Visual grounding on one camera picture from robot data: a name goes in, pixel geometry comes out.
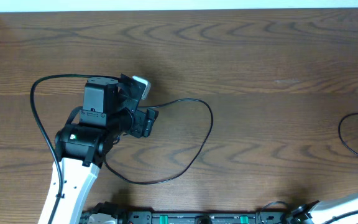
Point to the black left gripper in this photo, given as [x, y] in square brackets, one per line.
[145, 121]

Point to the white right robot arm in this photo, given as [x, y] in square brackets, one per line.
[343, 210]

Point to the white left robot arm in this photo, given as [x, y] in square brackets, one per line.
[109, 109]

